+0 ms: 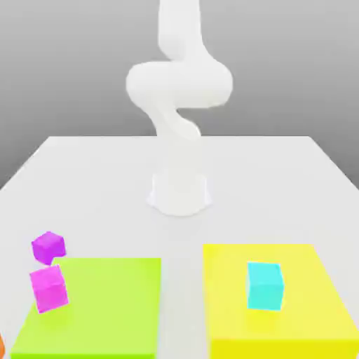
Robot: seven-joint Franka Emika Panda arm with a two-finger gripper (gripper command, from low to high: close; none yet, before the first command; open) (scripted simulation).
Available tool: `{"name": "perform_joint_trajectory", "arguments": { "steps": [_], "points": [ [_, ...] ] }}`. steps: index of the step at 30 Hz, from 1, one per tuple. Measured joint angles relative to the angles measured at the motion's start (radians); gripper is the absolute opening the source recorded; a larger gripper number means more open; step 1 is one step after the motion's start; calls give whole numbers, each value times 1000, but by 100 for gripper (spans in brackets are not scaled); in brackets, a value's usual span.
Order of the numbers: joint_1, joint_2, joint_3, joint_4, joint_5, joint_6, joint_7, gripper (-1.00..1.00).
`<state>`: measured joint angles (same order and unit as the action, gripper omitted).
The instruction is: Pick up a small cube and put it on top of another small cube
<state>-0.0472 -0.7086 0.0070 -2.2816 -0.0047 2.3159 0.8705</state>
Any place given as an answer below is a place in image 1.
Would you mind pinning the large lime green box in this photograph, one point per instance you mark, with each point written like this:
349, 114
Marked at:
106, 305

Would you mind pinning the small cyan cube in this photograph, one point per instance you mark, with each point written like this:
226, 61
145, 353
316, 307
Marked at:
264, 286

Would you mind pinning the small magenta cube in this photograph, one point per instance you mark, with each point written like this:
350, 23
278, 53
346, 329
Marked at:
49, 289

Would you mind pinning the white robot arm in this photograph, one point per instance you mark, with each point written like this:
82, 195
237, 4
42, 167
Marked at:
179, 84

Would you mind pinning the small orange cube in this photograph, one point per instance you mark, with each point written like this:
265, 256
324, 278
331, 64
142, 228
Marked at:
1, 345

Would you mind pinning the small purple cube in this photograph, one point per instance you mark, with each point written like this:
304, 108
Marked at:
48, 247

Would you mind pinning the large yellow box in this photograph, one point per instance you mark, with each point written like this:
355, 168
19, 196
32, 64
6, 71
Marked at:
303, 322

